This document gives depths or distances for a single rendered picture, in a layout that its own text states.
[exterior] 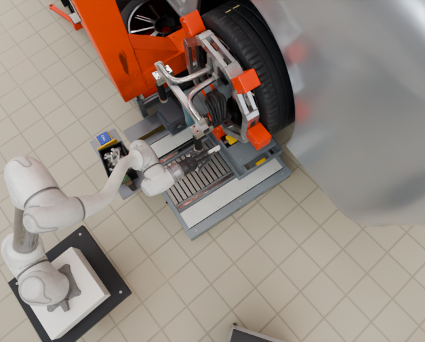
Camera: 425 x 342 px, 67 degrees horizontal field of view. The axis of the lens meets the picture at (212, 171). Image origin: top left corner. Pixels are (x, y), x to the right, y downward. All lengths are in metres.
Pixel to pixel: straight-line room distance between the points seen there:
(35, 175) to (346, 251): 1.86
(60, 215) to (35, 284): 0.56
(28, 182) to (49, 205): 0.11
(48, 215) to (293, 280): 1.55
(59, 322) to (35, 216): 0.87
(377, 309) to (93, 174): 2.09
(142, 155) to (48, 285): 0.73
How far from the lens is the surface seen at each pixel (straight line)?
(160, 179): 1.57
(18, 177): 1.31
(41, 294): 1.72
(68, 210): 1.25
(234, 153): 2.14
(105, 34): 1.67
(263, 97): 1.38
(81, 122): 2.73
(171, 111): 2.10
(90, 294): 1.91
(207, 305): 2.19
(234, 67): 1.36
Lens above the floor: 2.18
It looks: 69 degrees down
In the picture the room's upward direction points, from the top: 5 degrees counter-clockwise
